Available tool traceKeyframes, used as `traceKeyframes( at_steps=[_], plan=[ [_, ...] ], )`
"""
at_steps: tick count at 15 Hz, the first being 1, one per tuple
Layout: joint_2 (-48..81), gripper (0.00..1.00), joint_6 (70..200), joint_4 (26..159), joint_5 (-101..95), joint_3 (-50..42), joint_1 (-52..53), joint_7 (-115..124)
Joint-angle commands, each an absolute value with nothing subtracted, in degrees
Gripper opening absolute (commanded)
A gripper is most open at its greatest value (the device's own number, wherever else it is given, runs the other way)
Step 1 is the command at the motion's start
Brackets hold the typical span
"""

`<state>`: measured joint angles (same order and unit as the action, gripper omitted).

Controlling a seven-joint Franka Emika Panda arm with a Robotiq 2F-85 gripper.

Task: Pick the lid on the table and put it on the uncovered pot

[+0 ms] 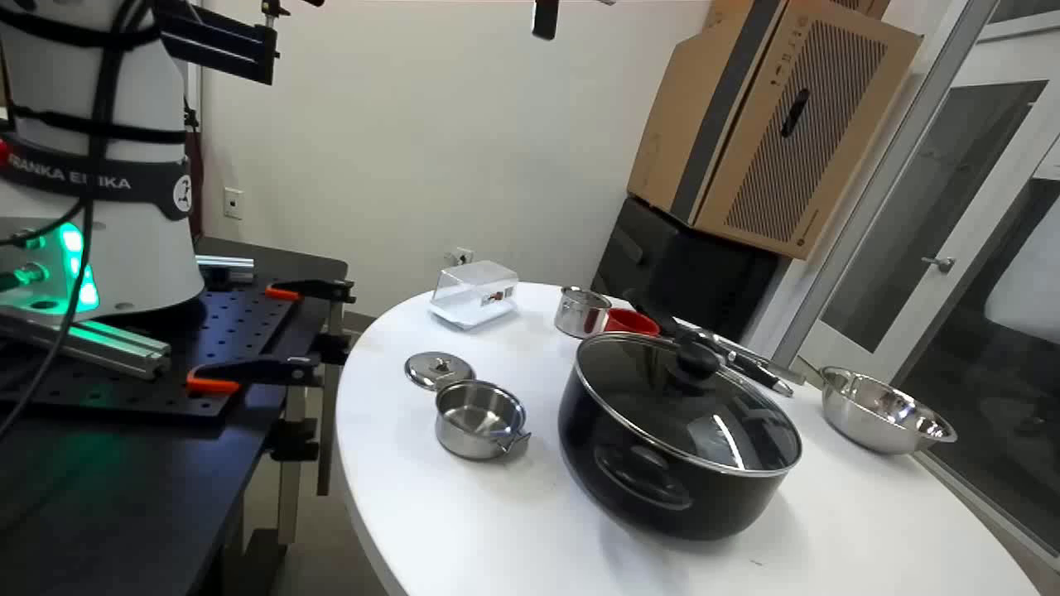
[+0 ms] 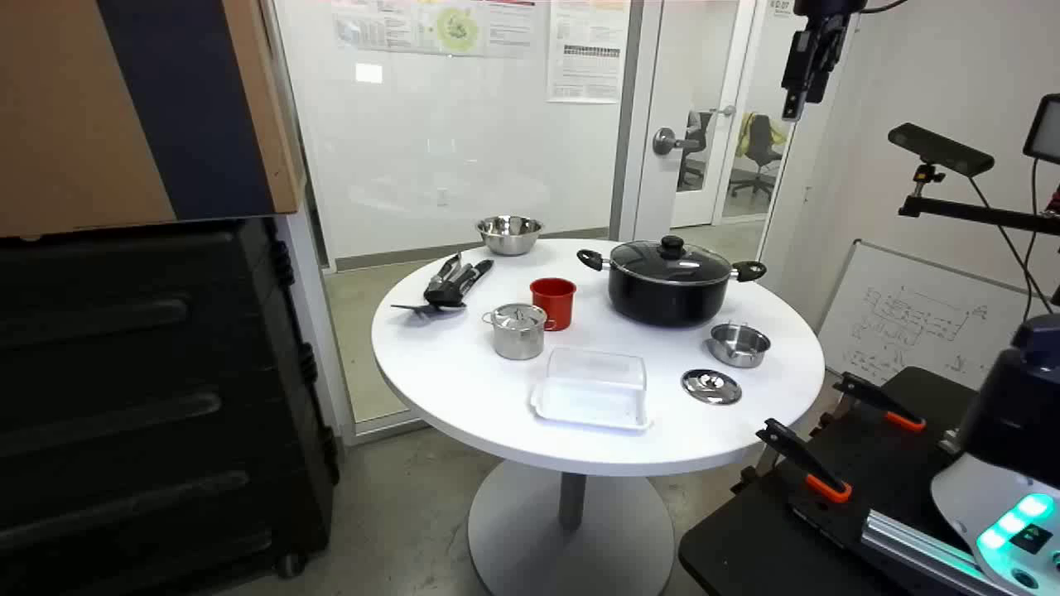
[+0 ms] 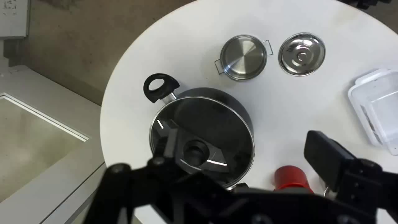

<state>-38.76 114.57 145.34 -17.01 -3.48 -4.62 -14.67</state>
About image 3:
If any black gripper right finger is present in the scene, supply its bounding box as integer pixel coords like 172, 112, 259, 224
303, 129, 398, 214

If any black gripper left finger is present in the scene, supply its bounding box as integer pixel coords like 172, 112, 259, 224
82, 163, 138, 224

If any small round steel lid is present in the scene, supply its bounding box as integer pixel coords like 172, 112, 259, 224
277, 32, 327, 76

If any large black cooking pot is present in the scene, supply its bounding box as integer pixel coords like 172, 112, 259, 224
142, 72, 255, 190

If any glass lid with black knob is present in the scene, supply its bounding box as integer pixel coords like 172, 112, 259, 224
148, 96, 255, 189

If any red cup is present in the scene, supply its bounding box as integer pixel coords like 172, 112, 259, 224
272, 164, 315, 194

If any clear plastic container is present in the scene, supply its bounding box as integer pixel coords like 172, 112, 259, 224
347, 67, 398, 157

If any white board panel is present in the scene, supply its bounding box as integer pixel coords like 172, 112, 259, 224
0, 63, 107, 224

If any small steel pot with handles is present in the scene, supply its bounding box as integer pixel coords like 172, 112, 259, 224
213, 33, 276, 83

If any white wall outlet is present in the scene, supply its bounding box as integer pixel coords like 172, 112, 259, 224
0, 0, 31, 40

